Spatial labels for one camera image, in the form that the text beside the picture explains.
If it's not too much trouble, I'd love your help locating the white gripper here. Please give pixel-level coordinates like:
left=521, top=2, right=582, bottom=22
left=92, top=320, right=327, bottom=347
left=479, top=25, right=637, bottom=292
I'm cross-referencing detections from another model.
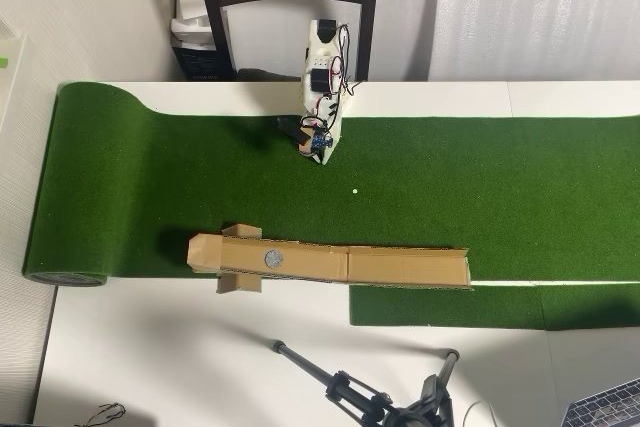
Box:
left=301, top=95, right=357, bottom=167

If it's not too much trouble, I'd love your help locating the long cardboard ramp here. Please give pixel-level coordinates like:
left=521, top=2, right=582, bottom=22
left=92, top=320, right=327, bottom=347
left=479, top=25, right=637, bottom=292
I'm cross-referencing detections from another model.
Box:
left=186, top=230, right=475, bottom=293

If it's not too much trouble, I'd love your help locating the dark printed box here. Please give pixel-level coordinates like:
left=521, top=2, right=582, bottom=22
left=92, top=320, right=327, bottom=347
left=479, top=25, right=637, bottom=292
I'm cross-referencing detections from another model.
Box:
left=172, top=44, right=236, bottom=82

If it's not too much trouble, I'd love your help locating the cardboard ramp support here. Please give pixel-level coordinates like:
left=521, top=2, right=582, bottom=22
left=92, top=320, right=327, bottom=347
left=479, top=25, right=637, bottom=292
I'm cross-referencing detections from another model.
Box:
left=215, top=223, right=264, bottom=295

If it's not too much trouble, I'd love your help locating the white plastic appliance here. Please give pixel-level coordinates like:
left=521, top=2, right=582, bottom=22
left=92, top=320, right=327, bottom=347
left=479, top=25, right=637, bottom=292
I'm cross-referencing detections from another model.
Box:
left=168, top=16, right=217, bottom=51

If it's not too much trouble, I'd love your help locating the long green turf mat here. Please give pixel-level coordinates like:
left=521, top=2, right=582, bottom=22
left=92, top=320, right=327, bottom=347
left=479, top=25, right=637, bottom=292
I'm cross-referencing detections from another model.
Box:
left=22, top=80, right=640, bottom=291

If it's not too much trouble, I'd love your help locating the white pleated curtain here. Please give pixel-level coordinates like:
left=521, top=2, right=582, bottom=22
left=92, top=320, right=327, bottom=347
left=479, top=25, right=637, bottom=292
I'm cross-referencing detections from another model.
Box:
left=428, top=0, right=640, bottom=82

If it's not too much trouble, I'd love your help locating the black tripod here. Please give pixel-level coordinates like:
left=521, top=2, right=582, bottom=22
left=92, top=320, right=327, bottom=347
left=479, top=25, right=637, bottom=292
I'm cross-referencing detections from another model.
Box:
left=269, top=339, right=461, bottom=427

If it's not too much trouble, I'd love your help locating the gray laptop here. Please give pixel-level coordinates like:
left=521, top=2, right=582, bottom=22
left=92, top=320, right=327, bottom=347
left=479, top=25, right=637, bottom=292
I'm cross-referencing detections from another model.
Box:
left=559, top=379, right=640, bottom=427

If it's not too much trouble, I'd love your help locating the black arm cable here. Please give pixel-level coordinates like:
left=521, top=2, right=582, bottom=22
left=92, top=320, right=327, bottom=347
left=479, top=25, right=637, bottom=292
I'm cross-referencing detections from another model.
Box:
left=335, top=24, right=357, bottom=96

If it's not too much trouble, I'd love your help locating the thin white cable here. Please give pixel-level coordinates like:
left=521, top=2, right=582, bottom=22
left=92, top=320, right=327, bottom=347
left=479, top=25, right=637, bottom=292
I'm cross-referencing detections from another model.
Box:
left=462, top=399, right=499, bottom=427

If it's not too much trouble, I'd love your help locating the thin black wire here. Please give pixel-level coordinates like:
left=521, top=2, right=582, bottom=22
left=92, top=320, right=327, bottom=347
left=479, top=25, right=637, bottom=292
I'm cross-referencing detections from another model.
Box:
left=87, top=401, right=126, bottom=426

